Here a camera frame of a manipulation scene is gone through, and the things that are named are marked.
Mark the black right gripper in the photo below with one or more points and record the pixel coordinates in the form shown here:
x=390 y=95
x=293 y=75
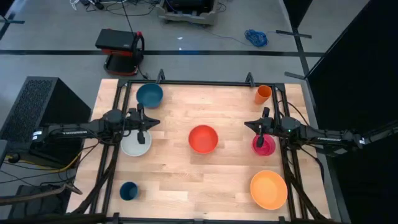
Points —
x=270 y=126

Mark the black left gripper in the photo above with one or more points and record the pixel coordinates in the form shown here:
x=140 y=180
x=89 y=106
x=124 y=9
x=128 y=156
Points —
x=135 y=121

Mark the pink plastic bowl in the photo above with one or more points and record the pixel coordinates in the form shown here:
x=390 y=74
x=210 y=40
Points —
x=267 y=147

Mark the blue plastic bowl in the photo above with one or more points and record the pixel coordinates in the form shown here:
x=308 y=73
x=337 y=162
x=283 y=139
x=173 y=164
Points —
x=149 y=95

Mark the white plastic bowl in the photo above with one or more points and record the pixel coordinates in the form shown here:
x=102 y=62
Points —
x=133 y=147

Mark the red plastic bowl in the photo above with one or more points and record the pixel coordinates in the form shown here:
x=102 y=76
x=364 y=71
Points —
x=203 y=139

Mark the orange plastic bowl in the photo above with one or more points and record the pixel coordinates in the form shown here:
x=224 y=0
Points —
x=269 y=189

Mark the blue plastic cup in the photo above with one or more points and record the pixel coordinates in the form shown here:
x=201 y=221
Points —
x=128 y=190

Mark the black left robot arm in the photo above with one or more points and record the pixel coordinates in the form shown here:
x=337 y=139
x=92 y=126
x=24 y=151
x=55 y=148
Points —
x=93 y=127

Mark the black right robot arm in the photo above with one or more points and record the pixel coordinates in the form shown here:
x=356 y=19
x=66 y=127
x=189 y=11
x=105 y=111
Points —
x=326 y=138

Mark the orange plastic cup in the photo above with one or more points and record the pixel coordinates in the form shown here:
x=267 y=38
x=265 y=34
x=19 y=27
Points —
x=262 y=95

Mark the black partition foot bar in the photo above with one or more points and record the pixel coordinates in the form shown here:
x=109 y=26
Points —
x=12 y=21
x=293 y=75
x=293 y=33

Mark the red and black toolbox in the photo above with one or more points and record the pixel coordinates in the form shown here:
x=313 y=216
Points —
x=115 y=40

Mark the pallet with black equipment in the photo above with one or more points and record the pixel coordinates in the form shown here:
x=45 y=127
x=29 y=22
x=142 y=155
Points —
x=186 y=17

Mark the large black partition curtain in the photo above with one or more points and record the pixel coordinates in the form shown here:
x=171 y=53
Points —
x=357 y=77

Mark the black partition panel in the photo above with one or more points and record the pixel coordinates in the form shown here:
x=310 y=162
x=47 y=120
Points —
x=4 y=6
x=295 y=12

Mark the black perforated computer tower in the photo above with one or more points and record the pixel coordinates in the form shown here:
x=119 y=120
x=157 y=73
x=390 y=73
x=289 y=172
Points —
x=31 y=105

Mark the black floor bag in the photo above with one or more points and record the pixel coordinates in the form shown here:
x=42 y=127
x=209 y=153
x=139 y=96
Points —
x=37 y=208

